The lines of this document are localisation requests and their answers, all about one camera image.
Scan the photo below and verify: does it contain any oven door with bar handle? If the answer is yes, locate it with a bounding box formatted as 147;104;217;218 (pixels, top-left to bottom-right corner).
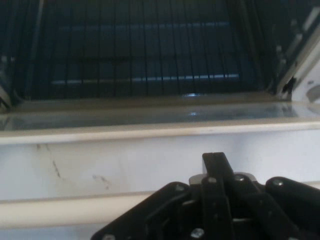
0;98;320;229

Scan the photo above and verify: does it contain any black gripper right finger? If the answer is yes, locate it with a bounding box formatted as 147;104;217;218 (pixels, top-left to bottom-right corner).
212;151;320;240

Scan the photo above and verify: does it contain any silver oven knob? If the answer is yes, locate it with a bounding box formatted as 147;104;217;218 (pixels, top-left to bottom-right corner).
305;84;320;103

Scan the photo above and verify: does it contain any white toaster oven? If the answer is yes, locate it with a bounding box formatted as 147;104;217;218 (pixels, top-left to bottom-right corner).
0;0;320;109

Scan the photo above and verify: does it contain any dark wire oven rack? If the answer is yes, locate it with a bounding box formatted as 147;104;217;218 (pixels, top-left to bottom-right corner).
14;0;272;100

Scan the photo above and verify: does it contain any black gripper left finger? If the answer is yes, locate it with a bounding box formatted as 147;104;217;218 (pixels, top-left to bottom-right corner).
90;152;231;240

